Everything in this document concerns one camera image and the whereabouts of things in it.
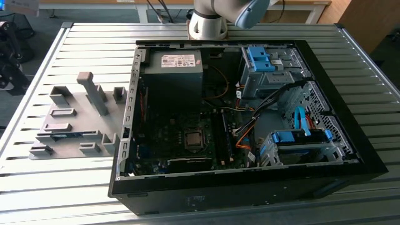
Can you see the RAM stick with blue label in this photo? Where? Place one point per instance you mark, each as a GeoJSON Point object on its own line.
{"type": "Point", "coordinates": [66, 136]}

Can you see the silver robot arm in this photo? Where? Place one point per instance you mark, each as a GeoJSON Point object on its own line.
{"type": "Point", "coordinates": [206, 25]}

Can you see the grey parts rack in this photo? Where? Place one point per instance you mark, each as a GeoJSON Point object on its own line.
{"type": "Point", "coordinates": [81, 110]}

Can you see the grey power supply unit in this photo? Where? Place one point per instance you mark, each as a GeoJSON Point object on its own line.
{"type": "Point", "coordinates": [172, 82]}

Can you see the green motherboard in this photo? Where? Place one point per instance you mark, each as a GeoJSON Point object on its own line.
{"type": "Point", "coordinates": [165, 131]}

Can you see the silver CPU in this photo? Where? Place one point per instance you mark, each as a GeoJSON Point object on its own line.
{"type": "Point", "coordinates": [193, 138]}

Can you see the black graphics card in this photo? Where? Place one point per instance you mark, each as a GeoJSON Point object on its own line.
{"type": "Point", "coordinates": [186, 164]}

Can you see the white motherboard power connector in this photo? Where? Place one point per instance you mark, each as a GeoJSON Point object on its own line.
{"type": "Point", "coordinates": [236, 132]}

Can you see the blue plastic disk carrier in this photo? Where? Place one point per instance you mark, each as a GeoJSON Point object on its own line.
{"type": "Point", "coordinates": [260, 61]}

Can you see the grey metal drive cage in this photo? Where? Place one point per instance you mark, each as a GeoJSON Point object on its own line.
{"type": "Point", "coordinates": [272, 82]}
{"type": "Point", "coordinates": [312, 150]}

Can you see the black PC case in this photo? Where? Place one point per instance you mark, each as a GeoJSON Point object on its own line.
{"type": "Point", "coordinates": [237, 192]}

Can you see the blue carrier with black disk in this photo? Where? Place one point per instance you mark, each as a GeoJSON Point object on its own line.
{"type": "Point", "coordinates": [282, 137]}

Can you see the wooden cabinet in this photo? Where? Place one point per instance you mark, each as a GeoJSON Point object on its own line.
{"type": "Point", "coordinates": [368, 21]}

